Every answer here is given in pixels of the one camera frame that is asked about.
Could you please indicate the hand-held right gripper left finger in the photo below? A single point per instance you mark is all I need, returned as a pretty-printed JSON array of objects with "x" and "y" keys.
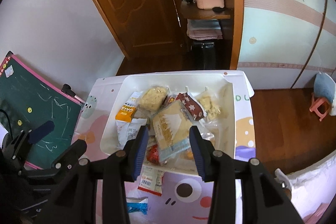
[{"x": 140, "y": 150}]

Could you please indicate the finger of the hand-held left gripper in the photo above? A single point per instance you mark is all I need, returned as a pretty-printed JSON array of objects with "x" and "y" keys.
[
  {"x": 42, "y": 129},
  {"x": 72, "y": 154}
]

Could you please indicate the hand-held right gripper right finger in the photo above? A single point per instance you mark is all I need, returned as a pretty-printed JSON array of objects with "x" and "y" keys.
[{"x": 196, "y": 153}]

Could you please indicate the white plastic bin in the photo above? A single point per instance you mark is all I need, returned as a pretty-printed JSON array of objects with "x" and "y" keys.
[{"x": 225, "y": 140}]

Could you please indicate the beige mountain print packet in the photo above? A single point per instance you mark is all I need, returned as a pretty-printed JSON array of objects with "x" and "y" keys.
[{"x": 170, "y": 129}]

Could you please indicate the red snack packet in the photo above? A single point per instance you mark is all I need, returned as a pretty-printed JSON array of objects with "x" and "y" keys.
[{"x": 153, "y": 154}]

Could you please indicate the white red label packet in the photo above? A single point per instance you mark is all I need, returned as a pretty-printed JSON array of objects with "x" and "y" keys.
[{"x": 151, "y": 180}]

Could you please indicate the orange and white snack packet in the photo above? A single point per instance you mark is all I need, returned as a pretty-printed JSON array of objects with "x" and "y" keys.
[{"x": 128, "y": 119}]

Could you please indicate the dark red floral packet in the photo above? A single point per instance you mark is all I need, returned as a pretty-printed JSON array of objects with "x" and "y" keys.
[{"x": 193, "y": 107}]

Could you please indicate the black easel clamp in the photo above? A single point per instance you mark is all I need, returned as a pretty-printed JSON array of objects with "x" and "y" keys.
[{"x": 68, "y": 90}]

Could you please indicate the white cartoon printed table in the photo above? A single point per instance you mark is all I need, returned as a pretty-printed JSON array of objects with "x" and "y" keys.
[{"x": 244, "y": 134}]

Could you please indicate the yellow crispy cake packet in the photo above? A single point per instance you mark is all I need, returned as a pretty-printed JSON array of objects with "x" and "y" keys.
[{"x": 153, "y": 98}]

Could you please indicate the blue and white packet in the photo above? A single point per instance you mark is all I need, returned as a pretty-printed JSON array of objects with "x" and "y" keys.
[{"x": 137, "y": 207}]

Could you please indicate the black bag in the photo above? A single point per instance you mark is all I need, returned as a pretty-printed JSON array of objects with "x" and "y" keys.
[{"x": 204, "y": 54}]

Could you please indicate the pink bedding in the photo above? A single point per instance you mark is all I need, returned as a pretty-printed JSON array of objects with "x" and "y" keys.
[{"x": 315, "y": 187}]

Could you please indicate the folded towels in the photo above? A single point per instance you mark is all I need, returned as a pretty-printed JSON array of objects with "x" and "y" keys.
[{"x": 204, "y": 29}]

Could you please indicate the pink plastic stool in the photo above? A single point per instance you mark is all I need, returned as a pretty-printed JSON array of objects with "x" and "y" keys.
[{"x": 319, "y": 108}]

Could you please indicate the brown wooden corner shelf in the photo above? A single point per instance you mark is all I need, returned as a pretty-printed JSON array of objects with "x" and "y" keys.
[{"x": 235, "y": 16}]

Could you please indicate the small pink stool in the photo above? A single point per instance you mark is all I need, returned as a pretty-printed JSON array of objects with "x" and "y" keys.
[{"x": 325, "y": 87}]

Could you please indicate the brown wooden door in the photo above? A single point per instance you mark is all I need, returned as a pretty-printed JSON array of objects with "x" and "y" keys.
[{"x": 126, "y": 3}]

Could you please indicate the light blue floral wardrobe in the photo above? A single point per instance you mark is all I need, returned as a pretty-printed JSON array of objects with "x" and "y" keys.
[{"x": 283, "y": 29}]

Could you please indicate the green chalkboard with pink frame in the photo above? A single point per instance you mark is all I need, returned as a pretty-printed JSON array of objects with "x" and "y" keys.
[{"x": 39, "y": 98}]

